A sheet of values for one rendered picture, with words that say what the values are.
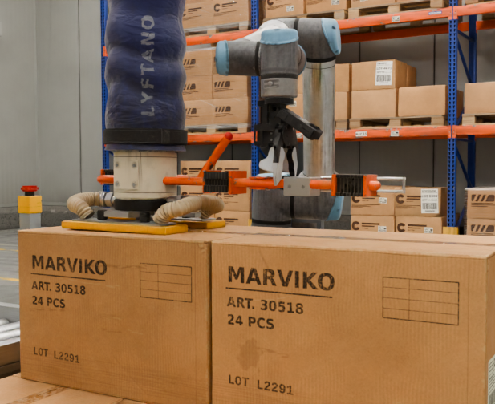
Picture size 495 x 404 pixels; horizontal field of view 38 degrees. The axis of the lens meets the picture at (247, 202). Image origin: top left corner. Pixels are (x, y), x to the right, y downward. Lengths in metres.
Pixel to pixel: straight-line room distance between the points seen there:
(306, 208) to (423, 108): 6.55
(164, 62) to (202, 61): 8.59
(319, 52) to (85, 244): 1.04
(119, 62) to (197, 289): 0.63
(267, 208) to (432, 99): 6.57
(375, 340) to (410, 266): 0.17
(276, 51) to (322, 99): 0.75
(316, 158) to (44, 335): 1.13
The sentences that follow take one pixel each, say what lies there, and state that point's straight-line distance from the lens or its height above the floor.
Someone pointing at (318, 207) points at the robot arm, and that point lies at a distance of 2.60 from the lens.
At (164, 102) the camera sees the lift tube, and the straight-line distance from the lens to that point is 1.88.
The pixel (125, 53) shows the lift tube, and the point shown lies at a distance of 1.90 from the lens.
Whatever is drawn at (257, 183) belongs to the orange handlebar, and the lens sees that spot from 1.74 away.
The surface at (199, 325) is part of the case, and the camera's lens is 1.66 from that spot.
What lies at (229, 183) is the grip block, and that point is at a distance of 1.77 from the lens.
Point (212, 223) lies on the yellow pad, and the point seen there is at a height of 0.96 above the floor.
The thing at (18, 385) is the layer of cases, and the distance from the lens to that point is 2.01.
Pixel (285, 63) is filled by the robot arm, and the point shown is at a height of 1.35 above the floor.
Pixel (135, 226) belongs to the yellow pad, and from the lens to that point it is 1.81.
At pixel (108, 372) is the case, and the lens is 1.85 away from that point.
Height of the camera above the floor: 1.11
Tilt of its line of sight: 3 degrees down
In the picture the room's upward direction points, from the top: straight up
